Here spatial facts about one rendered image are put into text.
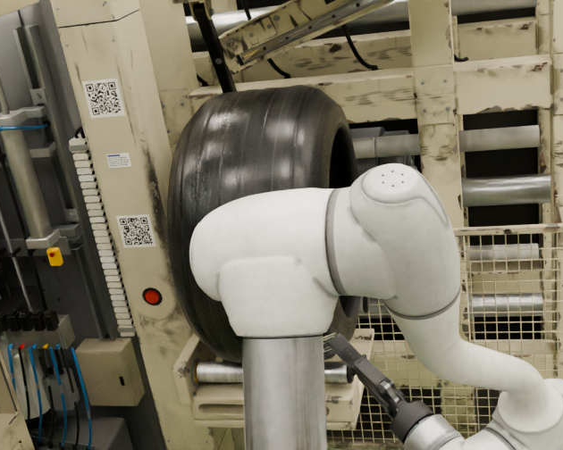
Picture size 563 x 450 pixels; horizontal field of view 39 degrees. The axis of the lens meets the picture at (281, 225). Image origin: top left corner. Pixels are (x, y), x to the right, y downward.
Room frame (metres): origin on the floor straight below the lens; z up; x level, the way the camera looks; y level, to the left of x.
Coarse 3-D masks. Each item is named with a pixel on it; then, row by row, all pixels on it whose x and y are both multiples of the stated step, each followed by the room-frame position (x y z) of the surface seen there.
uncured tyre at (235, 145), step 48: (240, 96) 1.54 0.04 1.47; (288, 96) 1.49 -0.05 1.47; (192, 144) 1.43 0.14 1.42; (240, 144) 1.39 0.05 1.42; (288, 144) 1.36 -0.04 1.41; (336, 144) 1.74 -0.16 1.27; (192, 192) 1.35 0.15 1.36; (240, 192) 1.32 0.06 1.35; (192, 288) 1.30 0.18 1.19; (240, 336) 1.29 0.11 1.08
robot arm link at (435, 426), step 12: (432, 420) 1.06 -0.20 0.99; (444, 420) 1.07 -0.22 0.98; (408, 432) 1.07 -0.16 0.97; (420, 432) 1.05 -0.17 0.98; (432, 432) 1.04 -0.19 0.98; (444, 432) 1.04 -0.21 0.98; (456, 432) 1.05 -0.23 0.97; (408, 444) 1.05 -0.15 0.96; (420, 444) 1.04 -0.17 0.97; (432, 444) 1.03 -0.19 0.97
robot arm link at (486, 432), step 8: (480, 432) 1.04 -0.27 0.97; (488, 432) 1.03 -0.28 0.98; (496, 432) 1.02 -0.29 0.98; (456, 440) 1.03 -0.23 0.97; (464, 440) 1.03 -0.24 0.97; (472, 440) 1.02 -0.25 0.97; (480, 440) 1.01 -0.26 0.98; (488, 440) 1.01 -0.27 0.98; (496, 440) 1.01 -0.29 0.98; (504, 440) 1.00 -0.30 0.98; (440, 448) 1.02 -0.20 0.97; (448, 448) 1.01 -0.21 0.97; (456, 448) 1.01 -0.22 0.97; (464, 448) 1.00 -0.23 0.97; (472, 448) 1.00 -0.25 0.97; (480, 448) 1.00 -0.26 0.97; (488, 448) 1.00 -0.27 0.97; (496, 448) 0.99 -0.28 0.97; (504, 448) 0.99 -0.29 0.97; (512, 448) 0.99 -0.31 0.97
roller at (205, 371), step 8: (200, 368) 1.45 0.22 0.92; (208, 368) 1.44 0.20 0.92; (216, 368) 1.44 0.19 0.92; (224, 368) 1.43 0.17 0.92; (232, 368) 1.43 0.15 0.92; (240, 368) 1.42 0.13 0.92; (328, 368) 1.37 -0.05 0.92; (336, 368) 1.37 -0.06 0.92; (344, 368) 1.36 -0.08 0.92; (200, 376) 1.44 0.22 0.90; (208, 376) 1.43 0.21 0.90; (216, 376) 1.43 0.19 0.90; (224, 376) 1.42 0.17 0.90; (232, 376) 1.42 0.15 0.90; (240, 376) 1.41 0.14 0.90; (328, 376) 1.36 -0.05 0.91; (336, 376) 1.36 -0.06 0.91; (344, 376) 1.35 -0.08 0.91; (352, 376) 1.36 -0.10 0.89
